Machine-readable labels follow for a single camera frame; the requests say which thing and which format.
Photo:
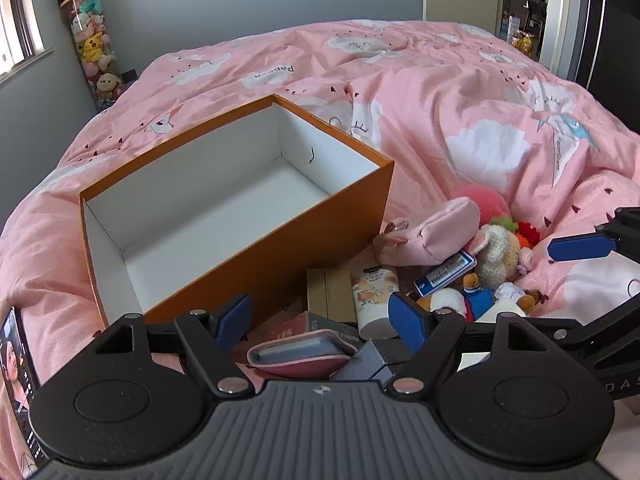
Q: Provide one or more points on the black smartphone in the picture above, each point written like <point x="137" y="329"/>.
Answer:
<point x="17" y="370"/>

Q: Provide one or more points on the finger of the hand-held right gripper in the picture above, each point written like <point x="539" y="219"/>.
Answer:
<point x="580" y="249"/>
<point x="565" y="327"/>

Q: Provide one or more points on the pink fabric pouch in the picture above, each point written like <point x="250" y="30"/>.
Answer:
<point x="440" y="232"/>

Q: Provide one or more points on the small brown bear charm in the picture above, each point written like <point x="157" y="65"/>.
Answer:
<point x="527" y="302"/>

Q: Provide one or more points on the cream crochet bunny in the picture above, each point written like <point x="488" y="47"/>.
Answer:
<point x="495" y="252"/>

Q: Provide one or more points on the black wardrobe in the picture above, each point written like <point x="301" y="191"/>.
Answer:
<point x="610" y="20"/>

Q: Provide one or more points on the pink wallet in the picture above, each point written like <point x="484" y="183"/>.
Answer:
<point x="300" y="365"/>

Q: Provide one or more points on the orange crochet toy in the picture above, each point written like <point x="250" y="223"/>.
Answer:
<point x="527" y="232"/>

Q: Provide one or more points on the window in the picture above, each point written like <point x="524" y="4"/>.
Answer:
<point x="12" y="20"/>

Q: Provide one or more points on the brown cardboard box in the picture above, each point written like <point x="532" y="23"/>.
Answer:
<point x="330" y="295"/>

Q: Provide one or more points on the clear tube of plush toys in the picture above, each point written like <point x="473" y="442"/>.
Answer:
<point x="95" y="45"/>

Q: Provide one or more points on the orange cardboard box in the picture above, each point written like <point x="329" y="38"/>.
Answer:
<point x="280" y="255"/>

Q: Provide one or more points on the pink peach plush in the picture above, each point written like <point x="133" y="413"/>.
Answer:
<point x="480" y="200"/>

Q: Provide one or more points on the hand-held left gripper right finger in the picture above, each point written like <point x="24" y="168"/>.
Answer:
<point x="407" y="320"/>

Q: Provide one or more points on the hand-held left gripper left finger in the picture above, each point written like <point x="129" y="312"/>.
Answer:
<point x="235" y="317"/>

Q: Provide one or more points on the maroon box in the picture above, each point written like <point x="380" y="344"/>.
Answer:
<point x="290" y="332"/>

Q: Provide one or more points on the blue label card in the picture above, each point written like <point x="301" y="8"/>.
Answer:
<point x="445" y="272"/>

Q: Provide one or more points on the peach-print lotion tube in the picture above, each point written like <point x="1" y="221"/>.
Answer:
<point x="372" y="300"/>

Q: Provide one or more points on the pink cloud-print blanket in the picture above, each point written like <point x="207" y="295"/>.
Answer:
<point x="450" y="85"/>

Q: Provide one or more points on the dark grey box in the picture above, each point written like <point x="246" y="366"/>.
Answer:
<point x="365" y="362"/>

